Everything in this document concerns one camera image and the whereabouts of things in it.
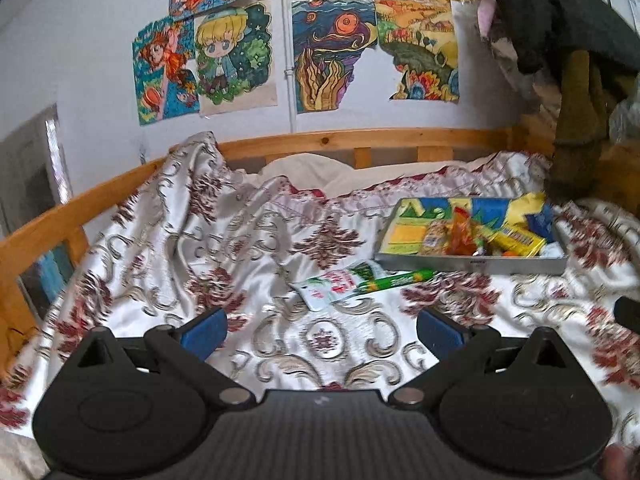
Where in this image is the white green pickle pouch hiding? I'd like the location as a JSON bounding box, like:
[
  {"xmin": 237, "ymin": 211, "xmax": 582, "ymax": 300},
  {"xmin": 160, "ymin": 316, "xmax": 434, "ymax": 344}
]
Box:
[{"xmin": 291, "ymin": 260, "xmax": 387, "ymax": 312}]

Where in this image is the landscape hill drawing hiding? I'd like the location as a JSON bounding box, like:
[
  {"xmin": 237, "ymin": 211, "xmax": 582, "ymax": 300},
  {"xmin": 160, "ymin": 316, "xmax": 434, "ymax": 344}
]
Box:
[{"xmin": 374, "ymin": 0, "xmax": 460, "ymax": 102}]

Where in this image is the anime boy drawing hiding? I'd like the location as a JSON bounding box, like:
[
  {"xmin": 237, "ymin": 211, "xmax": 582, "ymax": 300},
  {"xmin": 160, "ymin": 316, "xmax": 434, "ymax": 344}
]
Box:
[{"xmin": 194, "ymin": 2, "xmax": 278, "ymax": 116}]

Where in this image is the wooden bed frame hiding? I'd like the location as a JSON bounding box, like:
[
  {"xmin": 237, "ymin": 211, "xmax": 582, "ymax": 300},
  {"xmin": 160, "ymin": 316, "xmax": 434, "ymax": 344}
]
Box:
[{"xmin": 0, "ymin": 127, "xmax": 640, "ymax": 371}]

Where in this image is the black hanging garment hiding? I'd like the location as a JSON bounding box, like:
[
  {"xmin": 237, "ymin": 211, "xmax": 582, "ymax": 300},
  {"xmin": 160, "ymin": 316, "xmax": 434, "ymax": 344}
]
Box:
[{"xmin": 496, "ymin": 0, "xmax": 639, "ymax": 102}]

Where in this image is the nut bar clear packet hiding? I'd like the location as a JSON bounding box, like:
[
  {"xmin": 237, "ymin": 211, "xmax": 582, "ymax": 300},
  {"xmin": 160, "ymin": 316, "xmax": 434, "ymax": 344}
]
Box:
[{"xmin": 418, "ymin": 219, "xmax": 451, "ymax": 256}]

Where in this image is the white pillow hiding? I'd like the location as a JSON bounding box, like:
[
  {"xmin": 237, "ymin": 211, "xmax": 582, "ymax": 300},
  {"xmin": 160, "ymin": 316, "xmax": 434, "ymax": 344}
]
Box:
[{"xmin": 246, "ymin": 153, "xmax": 491, "ymax": 198}]

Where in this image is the yellow gold snack packet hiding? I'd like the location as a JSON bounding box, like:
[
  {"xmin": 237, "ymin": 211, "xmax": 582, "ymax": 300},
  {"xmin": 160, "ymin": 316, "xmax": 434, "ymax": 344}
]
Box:
[{"xmin": 489, "ymin": 224, "xmax": 546, "ymax": 258}]

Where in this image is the swirly night seaweed drawing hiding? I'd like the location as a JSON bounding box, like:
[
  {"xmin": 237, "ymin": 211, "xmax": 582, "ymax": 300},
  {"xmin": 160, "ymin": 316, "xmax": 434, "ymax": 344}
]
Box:
[{"xmin": 292, "ymin": 0, "xmax": 378, "ymax": 114}]

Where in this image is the blue white box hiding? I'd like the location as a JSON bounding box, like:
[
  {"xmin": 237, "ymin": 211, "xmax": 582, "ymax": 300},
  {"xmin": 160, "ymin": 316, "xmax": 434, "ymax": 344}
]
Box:
[{"xmin": 525, "ymin": 203, "xmax": 555, "ymax": 244}]

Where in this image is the red-haired girl drawing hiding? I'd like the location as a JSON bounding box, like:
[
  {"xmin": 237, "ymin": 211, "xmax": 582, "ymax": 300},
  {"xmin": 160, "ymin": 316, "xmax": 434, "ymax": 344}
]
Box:
[{"xmin": 132, "ymin": 18, "xmax": 200, "ymax": 126}]

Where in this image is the olive brown hanging garment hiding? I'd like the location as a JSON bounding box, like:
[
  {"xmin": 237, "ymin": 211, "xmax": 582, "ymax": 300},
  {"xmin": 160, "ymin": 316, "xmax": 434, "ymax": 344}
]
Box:
[{"xmin": 546, "ymin": 50, "xmax": 606, "ymax": 203}]

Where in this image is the floral satin bedspread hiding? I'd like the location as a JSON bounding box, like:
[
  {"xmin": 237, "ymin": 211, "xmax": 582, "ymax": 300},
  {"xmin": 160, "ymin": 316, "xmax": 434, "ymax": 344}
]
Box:
[{"xmin": 1, "ymin": 133, "xmax": 639, "ymax": 479}]

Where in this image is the green sausage stick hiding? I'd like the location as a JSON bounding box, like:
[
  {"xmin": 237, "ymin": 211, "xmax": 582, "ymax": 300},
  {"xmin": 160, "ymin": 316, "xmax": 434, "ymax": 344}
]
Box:
[{"xmin": 349, "ymin": 269, "xmax": 436, "ymax": 297}]

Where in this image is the orange snack bag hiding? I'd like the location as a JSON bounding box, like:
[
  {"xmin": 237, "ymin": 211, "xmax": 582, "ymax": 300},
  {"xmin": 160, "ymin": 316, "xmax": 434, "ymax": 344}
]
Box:
[{"xmin": 445, "ymin": 206, "xmax": 485, "ymax": 257}]

